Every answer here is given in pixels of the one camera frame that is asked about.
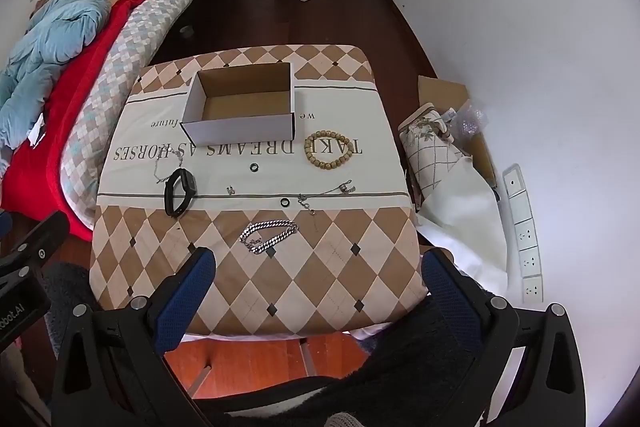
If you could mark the floral cloth bag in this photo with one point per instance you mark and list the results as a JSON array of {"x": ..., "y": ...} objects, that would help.
[{"x": 435, "y": 152}]

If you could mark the small bowl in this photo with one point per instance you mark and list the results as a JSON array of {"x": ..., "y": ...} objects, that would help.
[{"x": 186, "y": 32}]

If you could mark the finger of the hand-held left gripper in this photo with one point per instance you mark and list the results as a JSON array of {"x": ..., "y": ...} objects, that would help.
[{"x": 37, "y": 234}]

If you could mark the clear plastic bag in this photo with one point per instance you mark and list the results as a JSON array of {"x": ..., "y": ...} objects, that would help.
[{"x": 470, "y": 122}]

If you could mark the brown cardboard sheet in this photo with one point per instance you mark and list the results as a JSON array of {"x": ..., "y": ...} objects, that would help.
[{"x": 440, "y": 92}]

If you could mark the black hair accessories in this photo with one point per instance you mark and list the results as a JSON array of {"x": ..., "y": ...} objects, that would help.
[{"x": 188, "y": 181}]

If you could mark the printed checked tablecloth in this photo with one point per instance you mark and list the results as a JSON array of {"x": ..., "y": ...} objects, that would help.
[{"x": 300, "y": 277}]

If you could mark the white paper tag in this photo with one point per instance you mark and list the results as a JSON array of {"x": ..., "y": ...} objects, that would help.
[{"x": 37, "y": 129}]

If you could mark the white power strip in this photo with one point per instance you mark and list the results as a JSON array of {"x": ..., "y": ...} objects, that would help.
[{"x": 525, "y": 232}]

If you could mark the bed with blankets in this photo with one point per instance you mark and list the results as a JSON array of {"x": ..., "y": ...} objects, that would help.
[{"x": 75, "y": 82}]

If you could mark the person's black fleece clothing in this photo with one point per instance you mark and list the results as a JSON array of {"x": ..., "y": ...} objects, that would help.
[{"x": 410, "y": 367}]

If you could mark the bed with patterned quilt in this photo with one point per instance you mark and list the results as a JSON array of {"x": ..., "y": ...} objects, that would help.
[{"x": 140, "y": 27}]

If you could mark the white cloth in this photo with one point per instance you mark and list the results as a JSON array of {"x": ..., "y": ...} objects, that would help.
[{"x": 470, "y": 217}]

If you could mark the white cardboard box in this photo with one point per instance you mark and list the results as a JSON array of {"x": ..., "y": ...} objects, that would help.
[{"x": 240, "y": 129}]

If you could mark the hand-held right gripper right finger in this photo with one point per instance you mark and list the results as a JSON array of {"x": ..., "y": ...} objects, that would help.
[{"x": 450, "y": 294}]

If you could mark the light blue duvet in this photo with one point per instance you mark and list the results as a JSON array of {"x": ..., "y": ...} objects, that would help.
[{"x": 55, "y": 32}]

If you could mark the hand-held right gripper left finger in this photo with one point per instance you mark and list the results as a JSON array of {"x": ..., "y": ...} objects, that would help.
[{"x": 186, "y": 297}]

